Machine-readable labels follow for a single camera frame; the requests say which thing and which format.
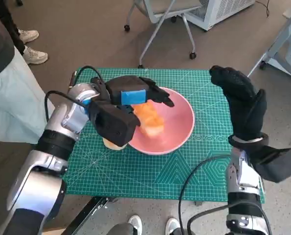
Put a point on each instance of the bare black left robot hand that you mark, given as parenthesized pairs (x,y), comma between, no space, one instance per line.
(125,88)

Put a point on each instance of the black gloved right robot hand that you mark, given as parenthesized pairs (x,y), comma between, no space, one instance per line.
(245,110)

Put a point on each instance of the long toy bread loaf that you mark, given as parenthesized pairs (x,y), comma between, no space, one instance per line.
(152,122)

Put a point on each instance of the round toy bread bun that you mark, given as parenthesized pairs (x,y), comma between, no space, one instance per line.
(111,145)

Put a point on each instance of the pink bowl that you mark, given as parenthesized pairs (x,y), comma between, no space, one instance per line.
(179,122)

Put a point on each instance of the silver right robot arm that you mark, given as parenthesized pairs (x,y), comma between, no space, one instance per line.
(243,181)

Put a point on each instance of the green cutting mat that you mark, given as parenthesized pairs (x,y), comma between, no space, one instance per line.
(135,171)

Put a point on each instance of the grey rolling chair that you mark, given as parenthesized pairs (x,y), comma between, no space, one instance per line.
(174,6)

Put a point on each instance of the person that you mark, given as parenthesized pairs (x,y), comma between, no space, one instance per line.
(13,102)
(35,56)

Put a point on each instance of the white perforated cabinet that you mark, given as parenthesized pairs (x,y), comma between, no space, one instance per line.
(223,12)

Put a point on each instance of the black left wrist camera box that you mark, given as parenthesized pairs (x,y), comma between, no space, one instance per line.
(113,124)

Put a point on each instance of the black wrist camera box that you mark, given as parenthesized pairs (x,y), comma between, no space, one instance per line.
(277,164)
(113,124)

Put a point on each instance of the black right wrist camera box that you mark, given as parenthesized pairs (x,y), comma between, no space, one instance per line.
(277,164)

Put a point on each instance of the black folding table frame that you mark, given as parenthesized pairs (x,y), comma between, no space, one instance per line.
(91,210)

